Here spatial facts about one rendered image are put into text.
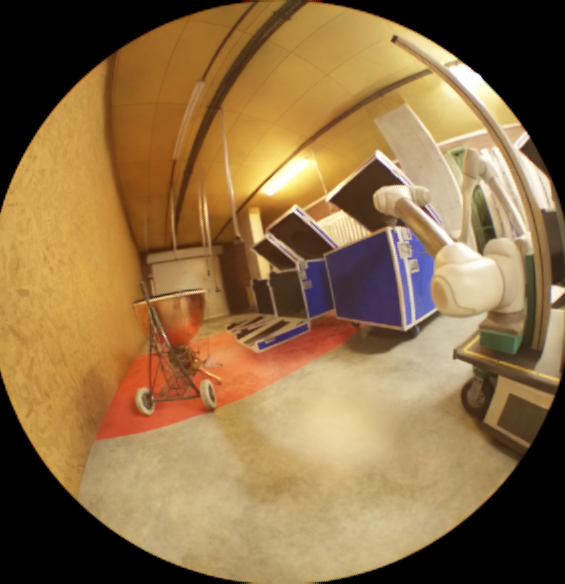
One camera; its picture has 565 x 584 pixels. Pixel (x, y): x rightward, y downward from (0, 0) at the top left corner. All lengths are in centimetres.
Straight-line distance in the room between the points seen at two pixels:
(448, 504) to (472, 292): 63
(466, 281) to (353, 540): 74
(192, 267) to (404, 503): 809
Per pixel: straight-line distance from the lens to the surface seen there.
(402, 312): 148
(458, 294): 51
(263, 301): 414
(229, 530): 76
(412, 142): 310
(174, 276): 781
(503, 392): 76
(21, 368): 112
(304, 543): 69
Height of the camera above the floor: 68
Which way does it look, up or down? 2 degrees down
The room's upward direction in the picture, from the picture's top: 12 degrees counter-clockwise
